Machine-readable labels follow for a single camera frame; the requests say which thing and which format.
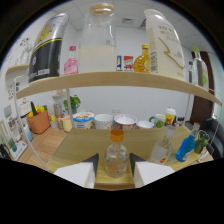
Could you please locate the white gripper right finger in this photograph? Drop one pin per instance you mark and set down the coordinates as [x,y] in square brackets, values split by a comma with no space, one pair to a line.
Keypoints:
[153,173]

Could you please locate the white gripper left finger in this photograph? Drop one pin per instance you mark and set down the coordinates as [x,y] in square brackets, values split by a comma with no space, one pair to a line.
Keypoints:
[75,175]

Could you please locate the clear bottle orange cap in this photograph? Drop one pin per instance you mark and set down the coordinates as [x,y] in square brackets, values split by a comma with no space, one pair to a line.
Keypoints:
[116,160]

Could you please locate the green glass cup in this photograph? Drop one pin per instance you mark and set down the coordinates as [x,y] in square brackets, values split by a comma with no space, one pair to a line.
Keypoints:
[12,144]

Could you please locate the clear bottle red label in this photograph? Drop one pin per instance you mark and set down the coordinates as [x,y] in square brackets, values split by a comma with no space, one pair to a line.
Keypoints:
[161,150]

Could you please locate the blue liquid bottle silver cap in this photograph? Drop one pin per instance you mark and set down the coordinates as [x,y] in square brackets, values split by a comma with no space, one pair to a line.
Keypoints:
[185,150]

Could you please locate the green mug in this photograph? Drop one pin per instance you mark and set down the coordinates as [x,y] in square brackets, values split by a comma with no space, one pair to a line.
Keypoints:
[158,121]

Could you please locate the white blue food tub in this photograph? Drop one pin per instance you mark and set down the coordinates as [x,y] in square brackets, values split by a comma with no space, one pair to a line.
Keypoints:
[83,120]

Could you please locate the glass jar of limes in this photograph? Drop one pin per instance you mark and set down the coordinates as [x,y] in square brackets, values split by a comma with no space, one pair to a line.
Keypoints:
[201,143]

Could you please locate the white bowl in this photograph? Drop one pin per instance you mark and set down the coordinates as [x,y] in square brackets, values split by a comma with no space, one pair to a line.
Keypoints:
[125,121]

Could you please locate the white mug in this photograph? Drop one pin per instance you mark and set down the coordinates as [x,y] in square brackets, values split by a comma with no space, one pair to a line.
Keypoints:
[103,121]

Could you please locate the white tray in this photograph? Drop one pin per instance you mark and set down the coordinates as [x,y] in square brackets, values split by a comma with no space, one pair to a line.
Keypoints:
[18,150]

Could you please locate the light blue small bottle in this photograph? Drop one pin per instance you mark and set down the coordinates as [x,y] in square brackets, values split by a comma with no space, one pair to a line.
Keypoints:
[27,133]

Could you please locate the green potted plant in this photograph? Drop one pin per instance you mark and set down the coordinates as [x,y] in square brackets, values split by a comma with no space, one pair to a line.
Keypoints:
[72,104]

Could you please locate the brown door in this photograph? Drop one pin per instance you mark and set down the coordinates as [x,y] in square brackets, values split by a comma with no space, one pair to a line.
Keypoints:
[202,106]

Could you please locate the white kettle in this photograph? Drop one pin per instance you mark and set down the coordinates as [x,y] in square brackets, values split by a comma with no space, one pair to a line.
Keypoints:
[25,108]

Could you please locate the pink liquid bottle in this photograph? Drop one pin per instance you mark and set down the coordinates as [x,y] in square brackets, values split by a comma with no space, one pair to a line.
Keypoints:
[71,65]

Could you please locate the amber honey bottle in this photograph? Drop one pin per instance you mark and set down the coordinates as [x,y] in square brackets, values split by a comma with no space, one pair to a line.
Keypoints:
[142,63]

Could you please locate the large glass jar cork lid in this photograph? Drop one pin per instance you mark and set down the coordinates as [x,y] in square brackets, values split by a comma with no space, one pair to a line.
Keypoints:
[96,56]

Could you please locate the small square ceiling vent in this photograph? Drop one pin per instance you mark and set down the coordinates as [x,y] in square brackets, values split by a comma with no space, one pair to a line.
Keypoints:
[127,20]

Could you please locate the two-tier wooden shelf white frame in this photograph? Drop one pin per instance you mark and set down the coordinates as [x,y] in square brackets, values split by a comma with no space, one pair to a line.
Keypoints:
[116,80]

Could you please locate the blue yellow wall poster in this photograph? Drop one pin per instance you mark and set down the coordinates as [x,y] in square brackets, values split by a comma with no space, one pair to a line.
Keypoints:
[119,63]

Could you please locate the wooden wall shelf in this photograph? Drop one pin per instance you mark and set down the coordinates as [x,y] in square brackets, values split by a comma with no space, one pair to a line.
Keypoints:
[17,68]

